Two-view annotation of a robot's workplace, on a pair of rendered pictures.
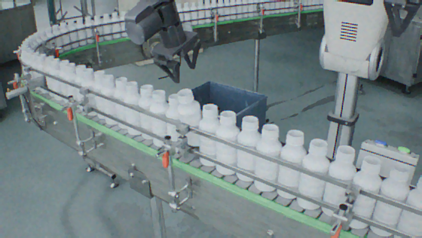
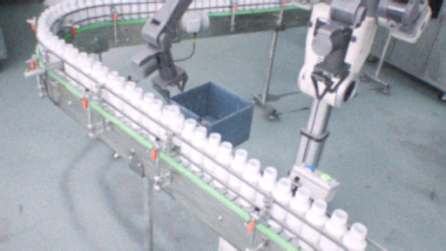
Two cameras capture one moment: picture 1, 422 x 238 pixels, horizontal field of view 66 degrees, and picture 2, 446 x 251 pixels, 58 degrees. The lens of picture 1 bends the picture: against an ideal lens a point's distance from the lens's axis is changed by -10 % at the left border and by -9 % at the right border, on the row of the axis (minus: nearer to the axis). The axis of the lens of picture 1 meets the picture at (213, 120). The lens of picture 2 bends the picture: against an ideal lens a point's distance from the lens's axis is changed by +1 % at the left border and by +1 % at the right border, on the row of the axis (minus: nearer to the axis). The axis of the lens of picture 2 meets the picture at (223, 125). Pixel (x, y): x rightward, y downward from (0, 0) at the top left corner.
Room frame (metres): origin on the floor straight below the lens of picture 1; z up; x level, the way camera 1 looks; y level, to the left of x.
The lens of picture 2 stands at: (-0.35, -0.15, 1.92)
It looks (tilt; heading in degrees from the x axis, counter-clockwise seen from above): 33 degrees down; 2
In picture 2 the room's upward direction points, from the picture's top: 6 degrees clockwise
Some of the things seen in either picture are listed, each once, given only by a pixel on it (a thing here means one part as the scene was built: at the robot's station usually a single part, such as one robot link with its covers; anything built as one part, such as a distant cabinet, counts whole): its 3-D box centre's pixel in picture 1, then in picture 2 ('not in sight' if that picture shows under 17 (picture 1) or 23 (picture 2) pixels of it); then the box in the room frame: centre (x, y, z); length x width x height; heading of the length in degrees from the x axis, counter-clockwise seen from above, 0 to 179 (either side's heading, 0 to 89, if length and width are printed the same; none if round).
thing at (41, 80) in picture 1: (34, 107); (50, 85); (1.29, 0.76, 0.96); 0.23 x 0.10 x 0.27; 142
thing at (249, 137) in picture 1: (249, 149); (212, 155); (0.75, -0.09, 1.08); 0.06 x 0.06 x 0.17
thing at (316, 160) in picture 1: (313, 175); (250, 182); (0.63, -0.22, 1.08); 0.06 x 0.06 x 0.17
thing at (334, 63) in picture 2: not in sight; (334, 58); (0.70, -0.40, 1.51); 0.10 x 0.07 x 0.07; 142
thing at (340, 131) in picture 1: (336, 156); (307, 164); (1.23, -0.52, 0.74); 0.11 x 0.11 x 0.40; 52
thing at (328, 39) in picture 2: not in sight; (336, 29); (0.66, -0.38, 1.60); 0.12 x 0.09 x 0.12; 143
